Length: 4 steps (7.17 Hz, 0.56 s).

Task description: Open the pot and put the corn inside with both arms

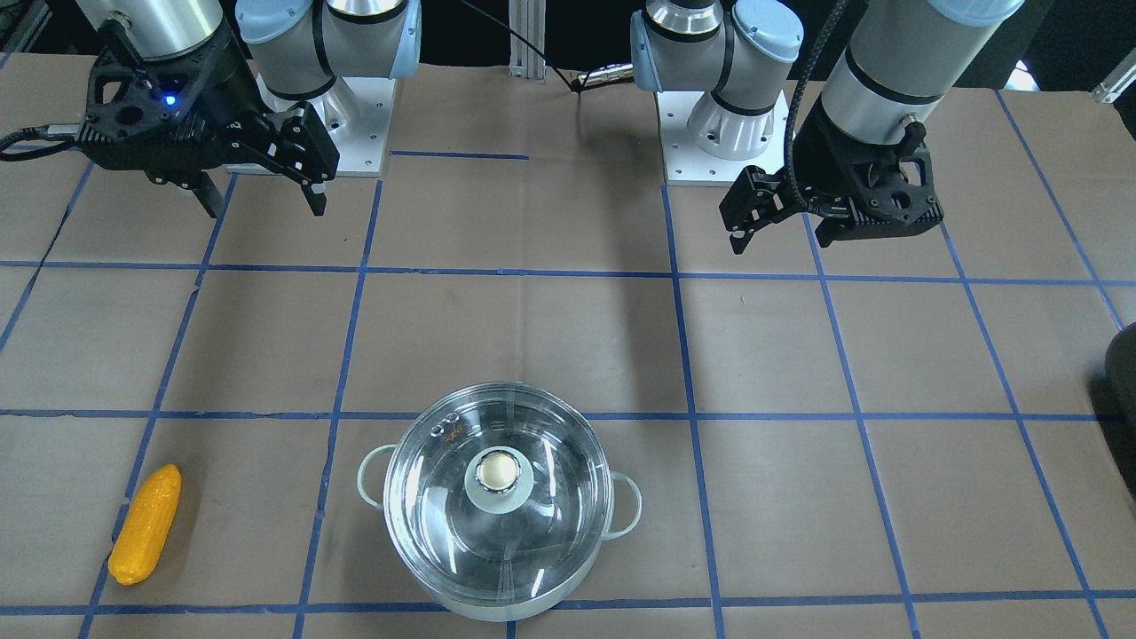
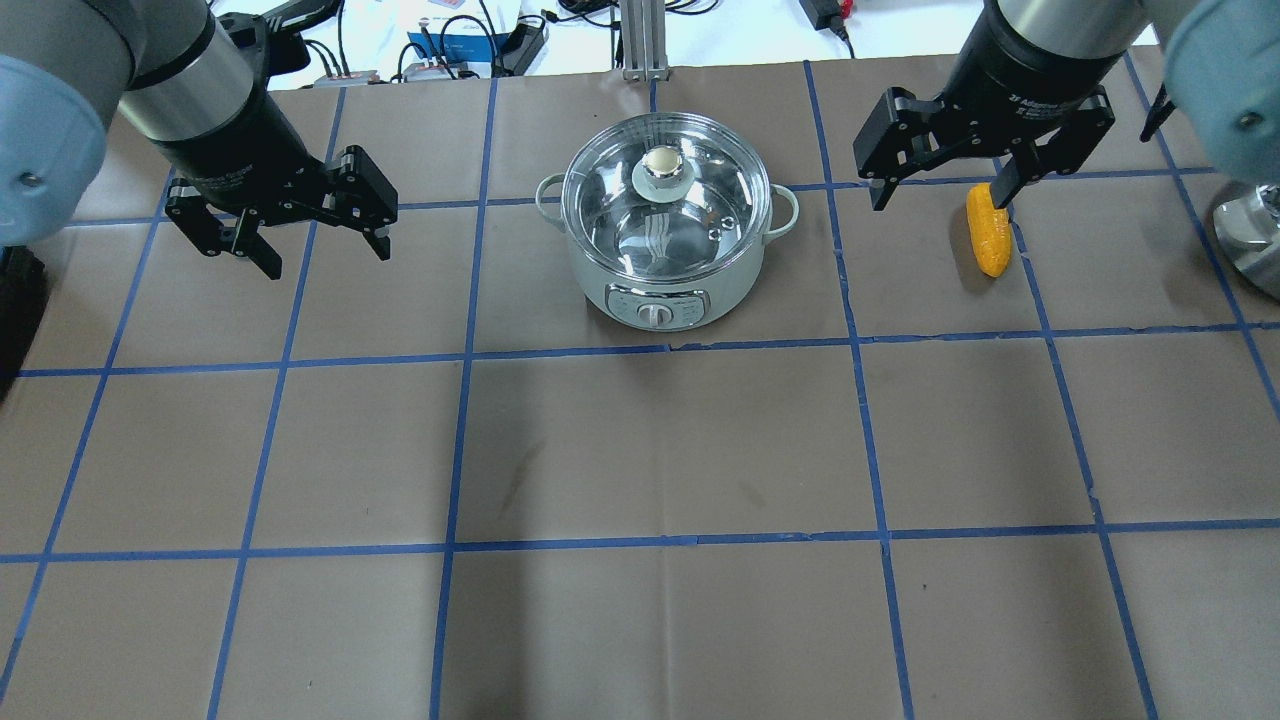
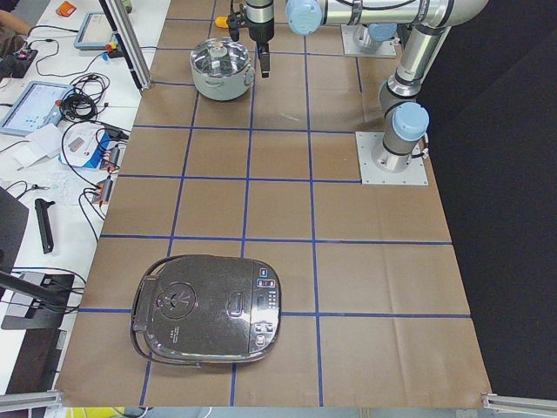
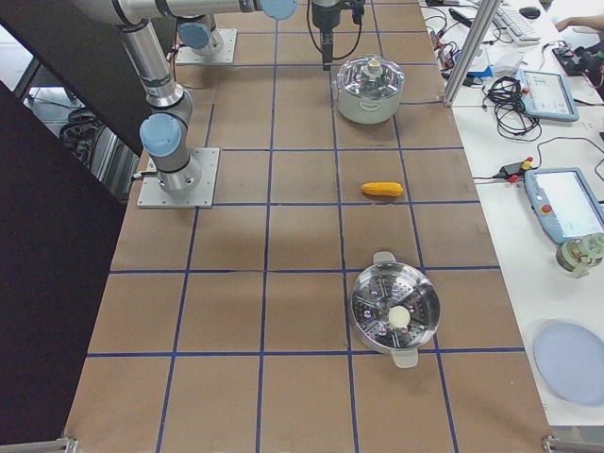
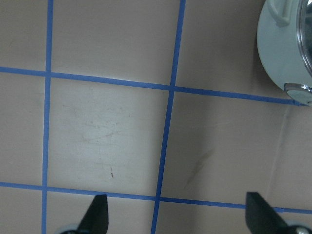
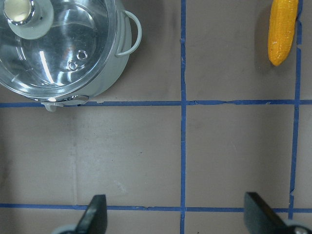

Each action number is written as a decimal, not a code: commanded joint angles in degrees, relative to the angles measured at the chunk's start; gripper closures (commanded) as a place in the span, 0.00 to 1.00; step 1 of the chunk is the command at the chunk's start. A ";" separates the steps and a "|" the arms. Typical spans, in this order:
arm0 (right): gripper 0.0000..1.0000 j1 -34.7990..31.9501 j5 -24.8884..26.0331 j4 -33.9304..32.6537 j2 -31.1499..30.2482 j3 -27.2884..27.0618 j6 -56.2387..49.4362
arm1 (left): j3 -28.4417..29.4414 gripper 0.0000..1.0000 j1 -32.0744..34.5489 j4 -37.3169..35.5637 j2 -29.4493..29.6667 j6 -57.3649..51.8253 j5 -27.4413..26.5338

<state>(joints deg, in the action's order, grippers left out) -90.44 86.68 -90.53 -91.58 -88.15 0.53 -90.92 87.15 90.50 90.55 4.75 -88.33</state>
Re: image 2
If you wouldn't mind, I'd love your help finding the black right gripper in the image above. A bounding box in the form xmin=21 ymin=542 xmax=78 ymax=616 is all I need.
xmin=852 ymin=15 xmax=1116 ymax=211

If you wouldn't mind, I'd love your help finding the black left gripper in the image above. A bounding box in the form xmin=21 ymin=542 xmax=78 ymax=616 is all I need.
xmin=164 ymin=85 xmax=399 ymax=281

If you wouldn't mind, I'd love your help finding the yellow corn cob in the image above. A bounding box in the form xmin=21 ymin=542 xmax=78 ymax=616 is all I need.
xmin=965 ymin=183 xmax=1015 ymax=278

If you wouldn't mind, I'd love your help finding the glass pot lid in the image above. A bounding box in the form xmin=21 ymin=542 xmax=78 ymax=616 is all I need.
xmin=559 ymin=111 xmax=773 ymax=282

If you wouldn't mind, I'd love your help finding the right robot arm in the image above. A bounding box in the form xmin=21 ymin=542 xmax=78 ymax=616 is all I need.
xmin=852 ymin=1 xmax=1277 ymax=297

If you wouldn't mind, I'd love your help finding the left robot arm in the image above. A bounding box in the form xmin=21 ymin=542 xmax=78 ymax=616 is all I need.
xmin=1 ymin=1 xmax=398 ymax=279

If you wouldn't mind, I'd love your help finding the pale green electric pot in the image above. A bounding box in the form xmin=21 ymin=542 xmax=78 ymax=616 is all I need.
xmin=534 ymin=111 xmax=800 ymax=332

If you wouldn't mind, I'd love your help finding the black power adapter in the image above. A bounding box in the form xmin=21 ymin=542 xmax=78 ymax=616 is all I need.
xmin=799 ymin=0 xmax=855 ymax=36

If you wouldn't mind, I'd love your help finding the blue white box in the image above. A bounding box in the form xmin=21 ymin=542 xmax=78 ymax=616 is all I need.
xmin=406 ymin=15 xmax=520 ymax=77

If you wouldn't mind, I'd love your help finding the aluminium frame post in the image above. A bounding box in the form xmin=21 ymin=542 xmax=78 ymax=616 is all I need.
xmin=618 ymin=0 xmax=669 ymax=82

